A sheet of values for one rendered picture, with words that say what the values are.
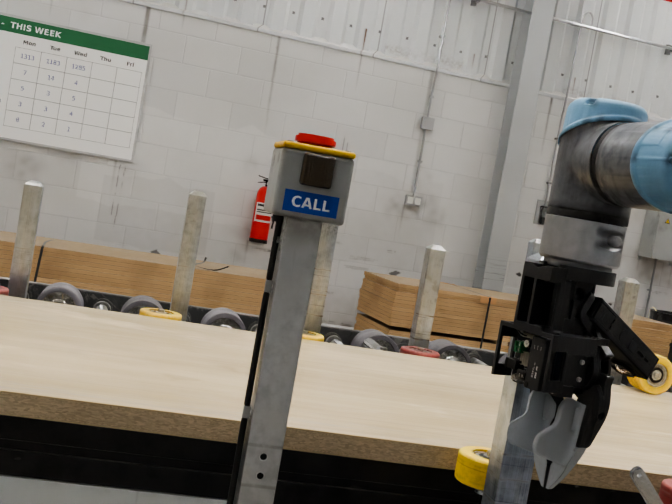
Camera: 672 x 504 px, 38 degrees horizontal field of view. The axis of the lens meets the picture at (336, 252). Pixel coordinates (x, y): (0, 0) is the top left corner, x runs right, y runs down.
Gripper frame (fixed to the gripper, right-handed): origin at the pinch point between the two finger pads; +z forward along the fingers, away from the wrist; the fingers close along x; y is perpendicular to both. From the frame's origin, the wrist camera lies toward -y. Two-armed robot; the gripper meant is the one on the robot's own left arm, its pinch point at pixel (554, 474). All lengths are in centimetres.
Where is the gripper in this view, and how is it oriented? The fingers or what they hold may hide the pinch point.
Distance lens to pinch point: 98.8
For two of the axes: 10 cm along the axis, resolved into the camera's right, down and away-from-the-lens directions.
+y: -8.3, -1.2, -5.5
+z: -1.7, 9.8, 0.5
